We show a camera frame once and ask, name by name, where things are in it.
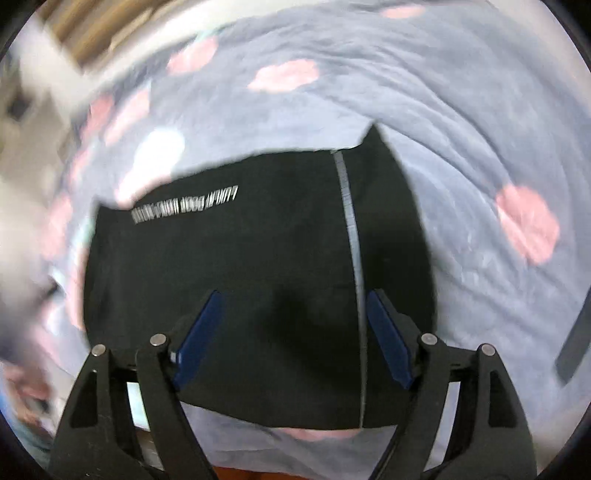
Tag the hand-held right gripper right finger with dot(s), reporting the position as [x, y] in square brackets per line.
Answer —
[390, 339]

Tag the wooden headboard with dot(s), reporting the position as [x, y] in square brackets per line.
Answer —
[115, 23]

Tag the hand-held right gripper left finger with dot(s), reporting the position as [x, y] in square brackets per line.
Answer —
[196, 339]

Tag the white shelf unit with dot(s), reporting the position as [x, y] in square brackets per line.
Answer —
[32, 92]

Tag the black hooded jacket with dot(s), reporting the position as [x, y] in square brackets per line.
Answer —
[258, 258]

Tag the blue-grey blanket with pink flowers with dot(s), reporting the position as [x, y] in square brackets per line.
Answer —
[461, 138]

